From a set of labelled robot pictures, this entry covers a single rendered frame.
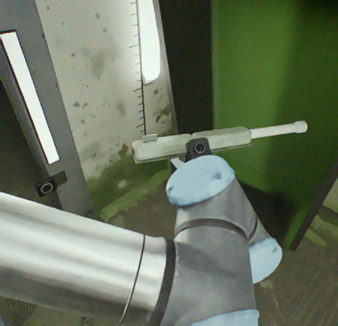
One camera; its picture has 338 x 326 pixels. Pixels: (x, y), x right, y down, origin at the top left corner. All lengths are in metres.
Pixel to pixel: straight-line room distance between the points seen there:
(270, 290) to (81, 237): 1.53
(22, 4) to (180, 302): 1.16
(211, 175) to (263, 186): 1.19
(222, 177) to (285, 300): 1.44
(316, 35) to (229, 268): 0.88
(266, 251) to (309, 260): 1.49
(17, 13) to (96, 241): 1.08
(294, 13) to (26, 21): 0.96
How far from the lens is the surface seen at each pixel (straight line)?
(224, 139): 0.69
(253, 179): 1.53
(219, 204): 0.32
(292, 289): 1.77
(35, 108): 1.32
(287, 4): 1.05
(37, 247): 0.25
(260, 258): 0.42
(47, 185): 1.55
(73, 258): 0.25
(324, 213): 2.11
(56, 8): 1.30
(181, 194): 0.33
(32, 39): 1.27
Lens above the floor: 1.54
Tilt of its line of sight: 40 degrees down
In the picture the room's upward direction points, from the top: straight up
